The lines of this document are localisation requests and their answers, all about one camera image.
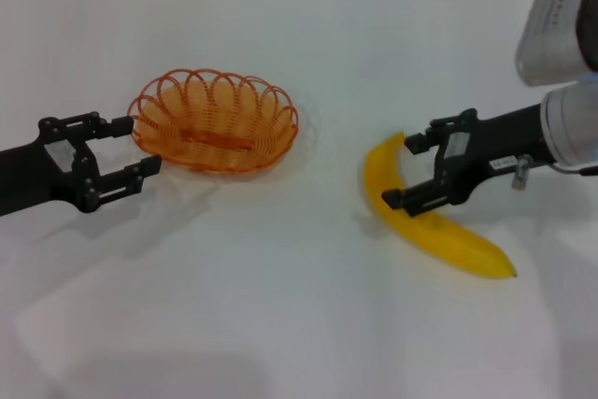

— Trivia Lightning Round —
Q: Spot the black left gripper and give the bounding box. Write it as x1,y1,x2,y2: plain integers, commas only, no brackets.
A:
0,111,164,219

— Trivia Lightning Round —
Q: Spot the yellow banana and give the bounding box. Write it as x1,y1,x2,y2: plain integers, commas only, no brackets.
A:
363,131,519,280

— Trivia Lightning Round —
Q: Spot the silver connector plug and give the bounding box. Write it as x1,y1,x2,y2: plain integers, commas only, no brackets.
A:
512,154,534,192

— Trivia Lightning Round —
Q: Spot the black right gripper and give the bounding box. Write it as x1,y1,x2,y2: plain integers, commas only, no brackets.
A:
381,103,556,219

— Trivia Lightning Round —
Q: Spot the orange wire basket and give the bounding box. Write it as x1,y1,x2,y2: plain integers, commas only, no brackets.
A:
128,67,300,178

